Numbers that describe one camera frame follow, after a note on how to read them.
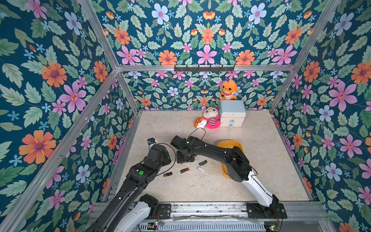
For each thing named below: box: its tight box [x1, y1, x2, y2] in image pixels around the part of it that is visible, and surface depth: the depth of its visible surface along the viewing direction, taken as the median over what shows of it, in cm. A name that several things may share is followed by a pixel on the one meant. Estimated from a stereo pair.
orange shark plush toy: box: [219, 79, 238, 101], surface depth 100 cm
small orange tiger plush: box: [194, 116, 207, 129], surface depth 107 cm
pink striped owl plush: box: [202, 106, 221, 130], surface depth 110 cm
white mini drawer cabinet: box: [219, 99, 246, 129], surface depth 104 cm
